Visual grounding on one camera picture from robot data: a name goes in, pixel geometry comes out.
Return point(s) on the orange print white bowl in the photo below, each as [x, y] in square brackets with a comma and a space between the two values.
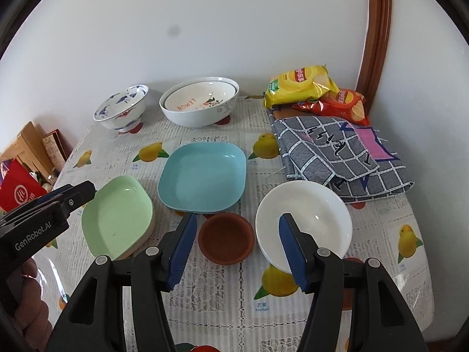
[194, 99]

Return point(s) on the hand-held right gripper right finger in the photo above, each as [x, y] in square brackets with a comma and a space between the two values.
[293, 253]

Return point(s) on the person's left hand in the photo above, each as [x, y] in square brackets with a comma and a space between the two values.
[34, 297]

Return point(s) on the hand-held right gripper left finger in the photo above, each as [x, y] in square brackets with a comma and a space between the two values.
[181, 251]

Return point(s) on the yellow chip bag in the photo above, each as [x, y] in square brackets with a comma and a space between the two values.
[296, 86]

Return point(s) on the cardboard box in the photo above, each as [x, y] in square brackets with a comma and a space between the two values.
[31, 146]

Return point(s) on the green square plate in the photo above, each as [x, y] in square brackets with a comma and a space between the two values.
[113, 216]

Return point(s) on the teal square plate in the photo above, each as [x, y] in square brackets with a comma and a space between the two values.
[201, 176]

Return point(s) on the grey checked cloth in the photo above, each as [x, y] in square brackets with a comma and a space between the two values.
[311, 154]

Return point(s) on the blue patterned white bowl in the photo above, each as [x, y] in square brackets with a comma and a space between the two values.
[121, 112]

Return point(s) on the plain white bowl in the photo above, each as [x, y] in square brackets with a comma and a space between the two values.
[311, 205]

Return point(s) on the brown patterned box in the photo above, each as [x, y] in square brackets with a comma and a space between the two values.
[56, 146]

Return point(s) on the red paper bag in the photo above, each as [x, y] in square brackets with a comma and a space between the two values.
[18, 190]

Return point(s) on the large white bowl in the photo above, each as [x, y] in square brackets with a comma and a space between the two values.
[198, 118]

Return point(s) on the red chip bag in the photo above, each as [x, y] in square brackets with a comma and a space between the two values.
[344, 103]

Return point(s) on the fruit print tablecloth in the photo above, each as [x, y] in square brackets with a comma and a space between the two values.
[220, 300]

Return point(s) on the small brown bowl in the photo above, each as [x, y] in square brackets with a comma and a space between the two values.
[225, 238]

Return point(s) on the wooden door frame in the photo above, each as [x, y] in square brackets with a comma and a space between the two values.
[373, 44]

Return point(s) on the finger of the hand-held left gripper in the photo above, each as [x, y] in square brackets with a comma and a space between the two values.
[58, 192]
[78, 196]

